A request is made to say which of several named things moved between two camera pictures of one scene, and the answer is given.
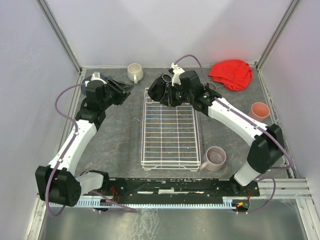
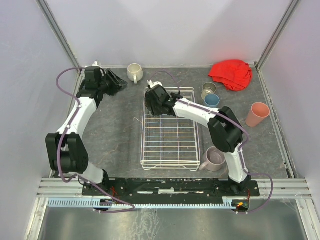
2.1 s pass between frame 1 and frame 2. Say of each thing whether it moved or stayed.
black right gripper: moved
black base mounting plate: stayed
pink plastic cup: stayed
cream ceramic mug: stayed
